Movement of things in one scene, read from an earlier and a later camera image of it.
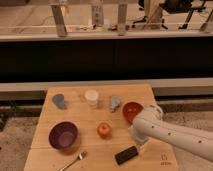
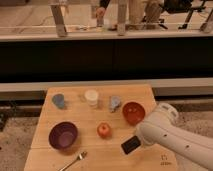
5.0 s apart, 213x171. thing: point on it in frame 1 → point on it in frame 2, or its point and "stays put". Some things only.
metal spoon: (82, 155) stays put
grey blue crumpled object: (114, 102) stays put
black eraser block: (125, 155) → (131, 144)
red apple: (104, 130) stays put
